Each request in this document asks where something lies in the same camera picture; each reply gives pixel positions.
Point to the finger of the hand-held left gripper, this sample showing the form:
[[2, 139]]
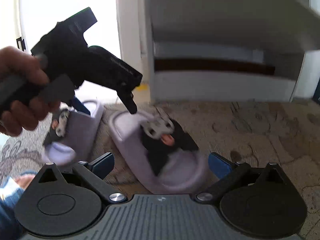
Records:
[[128, 105], [78, 106]]

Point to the white shoe cabinet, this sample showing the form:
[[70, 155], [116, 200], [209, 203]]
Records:
[[225, 85]]

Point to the purple slide slipper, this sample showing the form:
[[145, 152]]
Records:
[[82, 130], [130, 140]]

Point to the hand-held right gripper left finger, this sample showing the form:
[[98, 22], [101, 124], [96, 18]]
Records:
[[103, 164]]

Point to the printed cartoon doormat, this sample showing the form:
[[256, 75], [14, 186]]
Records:
[[250, 135]]

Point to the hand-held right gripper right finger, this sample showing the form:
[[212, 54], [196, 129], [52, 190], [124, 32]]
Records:
[[220, 166]]

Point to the person's left hand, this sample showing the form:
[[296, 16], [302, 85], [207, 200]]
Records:
[[20, 62]]

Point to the person's jeans-clad leg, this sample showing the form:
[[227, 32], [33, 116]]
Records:
[[7, 205]]

